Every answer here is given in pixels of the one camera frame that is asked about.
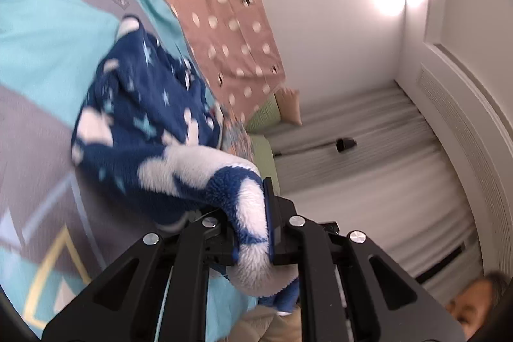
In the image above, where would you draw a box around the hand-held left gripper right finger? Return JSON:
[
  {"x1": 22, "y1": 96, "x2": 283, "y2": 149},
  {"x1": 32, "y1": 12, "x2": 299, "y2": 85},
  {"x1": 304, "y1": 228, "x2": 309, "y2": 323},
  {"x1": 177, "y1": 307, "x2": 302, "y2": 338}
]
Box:
[{"x1": 263, "y1": 177, "x2": 466, "y2": 342}]

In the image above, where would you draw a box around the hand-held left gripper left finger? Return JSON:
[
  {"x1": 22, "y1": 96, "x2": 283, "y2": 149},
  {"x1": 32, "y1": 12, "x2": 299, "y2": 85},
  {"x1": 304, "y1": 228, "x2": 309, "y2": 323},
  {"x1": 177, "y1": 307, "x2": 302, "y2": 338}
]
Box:
[{"x1": 42, "y1": 214, "x2": 238, "y2": 342}]

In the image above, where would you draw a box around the blue star-print fleece garment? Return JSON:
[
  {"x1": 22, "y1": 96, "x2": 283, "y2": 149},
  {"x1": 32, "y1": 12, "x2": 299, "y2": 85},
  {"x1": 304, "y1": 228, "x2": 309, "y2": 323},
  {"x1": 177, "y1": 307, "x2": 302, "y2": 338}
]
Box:
[{"x1": 71, "y1": 15, "x2": 301, "y2": 317}]

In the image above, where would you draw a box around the floral patterned cloth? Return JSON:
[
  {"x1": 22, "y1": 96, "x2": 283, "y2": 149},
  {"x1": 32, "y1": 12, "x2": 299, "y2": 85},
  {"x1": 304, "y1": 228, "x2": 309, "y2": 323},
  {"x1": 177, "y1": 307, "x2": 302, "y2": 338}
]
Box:
[{"x1": 218, "y1": 105, "x2": 256, "y2": 167}]

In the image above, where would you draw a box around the person's beige clothing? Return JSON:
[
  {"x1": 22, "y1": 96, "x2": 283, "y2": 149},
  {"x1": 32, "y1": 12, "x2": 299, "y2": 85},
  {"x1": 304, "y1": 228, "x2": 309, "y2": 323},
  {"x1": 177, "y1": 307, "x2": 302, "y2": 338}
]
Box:
[{"x1": 228, "y1": 304, "x2": 304, "y2": 342}]

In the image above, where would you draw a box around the white pleated curtain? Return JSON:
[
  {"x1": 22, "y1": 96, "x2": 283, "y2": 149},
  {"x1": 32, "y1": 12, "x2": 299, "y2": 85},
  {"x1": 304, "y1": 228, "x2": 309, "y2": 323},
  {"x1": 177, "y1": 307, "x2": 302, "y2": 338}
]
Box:
[{"x1": 265, "y1": 82, "x2": 482, "y2": 303}]

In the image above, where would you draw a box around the person's head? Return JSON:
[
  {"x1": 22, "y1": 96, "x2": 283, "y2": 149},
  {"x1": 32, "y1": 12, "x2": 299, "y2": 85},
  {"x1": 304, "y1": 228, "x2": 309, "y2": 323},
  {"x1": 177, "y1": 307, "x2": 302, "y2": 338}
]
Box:
[{"x1": 444, "y1": 272, "x2": 508, "y2": 341}]

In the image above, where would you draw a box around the brown polka dot cloth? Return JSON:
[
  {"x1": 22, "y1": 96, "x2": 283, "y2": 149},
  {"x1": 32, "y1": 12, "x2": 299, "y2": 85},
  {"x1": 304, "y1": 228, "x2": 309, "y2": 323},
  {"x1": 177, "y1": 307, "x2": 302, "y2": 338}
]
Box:
[{"x1": 134, "y1": 0, "x2": 288, "y2": 125}]

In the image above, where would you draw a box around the teal and grey printed blanket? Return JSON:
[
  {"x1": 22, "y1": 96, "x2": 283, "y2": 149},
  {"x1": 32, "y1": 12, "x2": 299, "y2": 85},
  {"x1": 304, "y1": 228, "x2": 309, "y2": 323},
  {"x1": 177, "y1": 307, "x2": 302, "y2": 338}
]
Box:
[{"x1": 0, "y1": 0, "x2": 257, "y2": 341}]

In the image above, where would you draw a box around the white panelled door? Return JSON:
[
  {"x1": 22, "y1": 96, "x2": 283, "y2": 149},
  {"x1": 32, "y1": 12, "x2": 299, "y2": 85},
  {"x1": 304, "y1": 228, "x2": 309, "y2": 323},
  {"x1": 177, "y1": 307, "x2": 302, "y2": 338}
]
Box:
[{"x1": 395, "y1": 0, "x2": 513, "y2": 275}]

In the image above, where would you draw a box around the black wall plug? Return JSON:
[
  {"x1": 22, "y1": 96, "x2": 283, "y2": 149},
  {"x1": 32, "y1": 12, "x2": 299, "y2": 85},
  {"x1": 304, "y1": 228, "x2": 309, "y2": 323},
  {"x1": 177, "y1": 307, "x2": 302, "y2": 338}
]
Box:
[{"x1": 273, "y1": 137, "x2": 357, "y2": 158}]

